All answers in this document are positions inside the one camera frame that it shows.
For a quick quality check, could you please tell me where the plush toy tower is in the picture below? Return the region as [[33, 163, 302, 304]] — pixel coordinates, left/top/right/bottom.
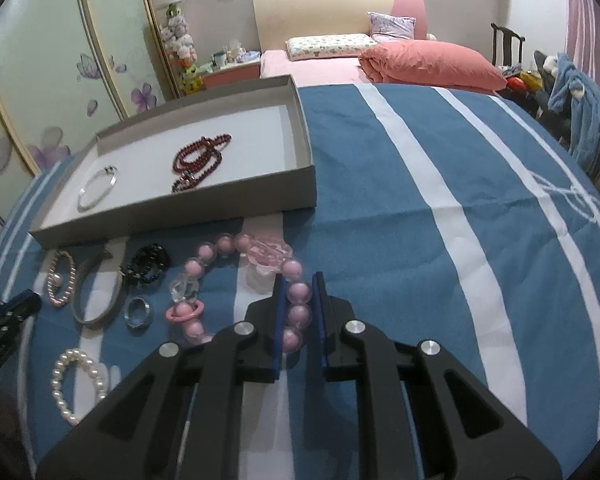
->
[[161, 2, 198, 68]]

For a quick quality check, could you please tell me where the lilac pillow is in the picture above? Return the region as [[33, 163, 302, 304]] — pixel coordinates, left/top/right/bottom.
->
[[367, 12, 417, 43]]

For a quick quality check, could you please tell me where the salmon folded quilt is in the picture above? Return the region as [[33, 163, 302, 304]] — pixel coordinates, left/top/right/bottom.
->
[[358, 40, 508, 95]]

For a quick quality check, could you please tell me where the small pink pearl bracelet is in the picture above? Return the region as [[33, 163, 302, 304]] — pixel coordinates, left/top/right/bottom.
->
[[45, 249, 77, 308]]

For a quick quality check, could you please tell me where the bed with pink sheet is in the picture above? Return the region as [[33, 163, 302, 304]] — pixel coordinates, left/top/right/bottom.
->
[[259, 49, 501, 96]]

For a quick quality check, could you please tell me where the cream pink headboard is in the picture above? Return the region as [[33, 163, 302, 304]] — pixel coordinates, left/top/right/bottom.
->
[[252, 0, 428, 53]]

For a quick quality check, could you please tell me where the white pearl bracelet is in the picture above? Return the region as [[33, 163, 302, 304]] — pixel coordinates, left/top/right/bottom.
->
[[51, 348, 108, 427]]

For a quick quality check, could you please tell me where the pink nightstand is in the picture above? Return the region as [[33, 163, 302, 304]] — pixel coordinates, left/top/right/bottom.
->
[[200, 57, 262, 92]]

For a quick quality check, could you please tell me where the dark wooden chair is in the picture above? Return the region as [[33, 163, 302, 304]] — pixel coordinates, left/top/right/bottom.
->
[[490, 22, 526, 68]]

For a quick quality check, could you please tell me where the grey band bangle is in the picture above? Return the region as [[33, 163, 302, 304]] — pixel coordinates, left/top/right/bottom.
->
[[70, 240, 128, 330]]

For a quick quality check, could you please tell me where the large pink bead bracelet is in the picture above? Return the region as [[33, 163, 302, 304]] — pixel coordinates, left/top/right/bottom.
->
[[167, 232, 313, 353]]

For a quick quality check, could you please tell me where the black bead bracelet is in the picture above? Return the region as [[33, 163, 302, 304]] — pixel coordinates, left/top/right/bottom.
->
[[121, 242, 172, 286]]

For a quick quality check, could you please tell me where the grey shallow cardboard box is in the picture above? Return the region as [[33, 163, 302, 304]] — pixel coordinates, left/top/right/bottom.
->
[[28, 74, 317, 249]]

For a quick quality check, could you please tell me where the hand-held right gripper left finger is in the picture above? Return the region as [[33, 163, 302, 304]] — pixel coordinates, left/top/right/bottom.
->
[[35, 275, 287, 480]]

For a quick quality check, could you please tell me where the silver ring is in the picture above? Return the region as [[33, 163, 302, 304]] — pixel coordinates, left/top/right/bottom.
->
[[124, 296, 153, 330]]

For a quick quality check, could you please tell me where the flower print sliding wardrobe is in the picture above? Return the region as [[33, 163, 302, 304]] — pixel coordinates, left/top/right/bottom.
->
[[0, 0, 183, 271]]

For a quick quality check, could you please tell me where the yellow plush toy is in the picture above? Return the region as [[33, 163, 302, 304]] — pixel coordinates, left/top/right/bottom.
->
[[182, 67, 206, 95]]

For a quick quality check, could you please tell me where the pink ring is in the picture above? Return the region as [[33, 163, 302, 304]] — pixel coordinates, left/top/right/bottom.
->
[[165, 301, 206, 322]]

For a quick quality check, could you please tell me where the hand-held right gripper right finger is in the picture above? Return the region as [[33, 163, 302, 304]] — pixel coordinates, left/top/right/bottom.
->
[[311, 271, 563, 480]]

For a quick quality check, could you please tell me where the dark red bead necklace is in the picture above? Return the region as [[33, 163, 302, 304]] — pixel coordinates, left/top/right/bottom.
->
[[171, 133, 232, 194]]

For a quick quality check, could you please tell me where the silver bangle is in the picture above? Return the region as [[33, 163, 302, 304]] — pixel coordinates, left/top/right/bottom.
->
[[77, 165, 118, 212]]

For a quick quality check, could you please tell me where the blue white striped tablecloth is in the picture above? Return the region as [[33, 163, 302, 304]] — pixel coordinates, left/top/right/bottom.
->
[[0, 82, 600, 480]]

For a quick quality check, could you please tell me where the blue plush robe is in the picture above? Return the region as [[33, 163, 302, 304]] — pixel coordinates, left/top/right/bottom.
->
[[547, 52, 600, 176]]

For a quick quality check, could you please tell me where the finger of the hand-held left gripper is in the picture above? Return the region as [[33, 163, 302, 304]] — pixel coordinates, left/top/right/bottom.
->
[[0, 291, 43, 332]]

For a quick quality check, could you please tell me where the white patterned pillow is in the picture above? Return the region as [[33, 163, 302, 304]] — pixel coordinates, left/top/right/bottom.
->
[[286, 33, 376, 62]]

